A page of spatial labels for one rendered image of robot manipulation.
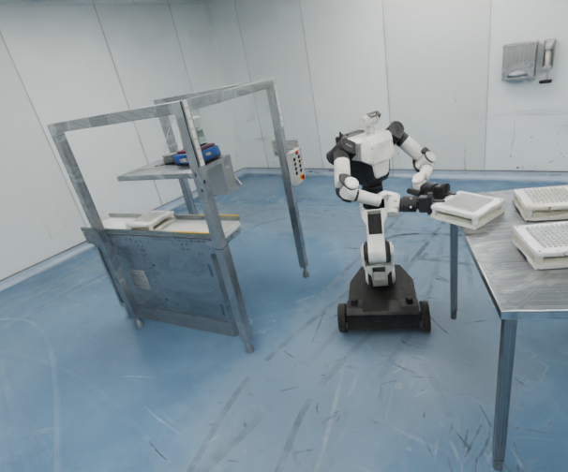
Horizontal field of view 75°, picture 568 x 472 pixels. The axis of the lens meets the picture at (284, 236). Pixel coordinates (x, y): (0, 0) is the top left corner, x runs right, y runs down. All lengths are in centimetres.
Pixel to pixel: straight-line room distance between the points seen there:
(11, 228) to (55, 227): 46
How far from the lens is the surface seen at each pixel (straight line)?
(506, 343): 157
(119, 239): 299
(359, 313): 253
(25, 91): 545
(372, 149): 228
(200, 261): 259
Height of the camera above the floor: 172
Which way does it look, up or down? 24 degrees down
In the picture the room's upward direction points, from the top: 12 degrees counter-clockwise
